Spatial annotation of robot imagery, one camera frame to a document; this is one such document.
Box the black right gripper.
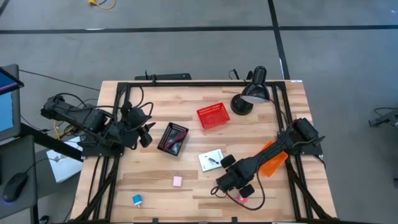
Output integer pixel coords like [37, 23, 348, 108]
[215, 154, 259, 199]

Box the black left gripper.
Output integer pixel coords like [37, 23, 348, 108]
[123, 104, 157, 149]

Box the orange plastic bin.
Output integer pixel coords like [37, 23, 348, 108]
[259, 140, 289, 178]

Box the black plastic basket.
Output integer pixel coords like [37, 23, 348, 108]
[157, 122, 190, 157]

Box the magenta stick item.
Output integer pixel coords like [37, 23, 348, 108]
[164, 132, 187, 151]

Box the white green acer box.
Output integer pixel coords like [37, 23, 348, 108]
[198, 149, 225, 173]

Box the black power strip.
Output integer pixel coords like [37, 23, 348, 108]
[134, 73, 193, 81]

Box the red plastic basket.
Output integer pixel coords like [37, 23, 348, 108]
[196, 102, 231, 130]

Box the black desk lamp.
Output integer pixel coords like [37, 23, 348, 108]
[230, 65, 271, 116]

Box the white cardboard box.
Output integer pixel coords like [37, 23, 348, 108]
[45, 136, 84, 184]

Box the dark grey side desk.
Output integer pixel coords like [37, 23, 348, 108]
[0, 135, 40, 220]

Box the grey monitor blue screen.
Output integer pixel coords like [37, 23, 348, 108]
[0, 63, 22, 142]

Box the black computer mouse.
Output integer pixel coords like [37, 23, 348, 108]
[2, 172, 29, 203]

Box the tilted dark screen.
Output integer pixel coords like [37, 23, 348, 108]
[0, 67, 25, 96]

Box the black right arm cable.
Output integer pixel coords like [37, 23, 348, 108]
[210, 172, 267, 212]

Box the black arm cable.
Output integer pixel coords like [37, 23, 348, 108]
[54, 86, 155, 131]
[210, 172, 267, 212]

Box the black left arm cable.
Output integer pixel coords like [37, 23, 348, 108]
[54, 86, 155, 131]

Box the black aluminium table frame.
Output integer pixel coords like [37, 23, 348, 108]
[70, 80, 340, 223]

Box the black desk lamp cable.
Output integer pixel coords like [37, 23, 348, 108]
[228, 68, 254, 81]

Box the yellow floor cable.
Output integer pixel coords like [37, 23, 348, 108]
[88, 0, 116, 10]

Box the black device with cable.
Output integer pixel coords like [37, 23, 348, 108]
[368, 107, 398, 128]

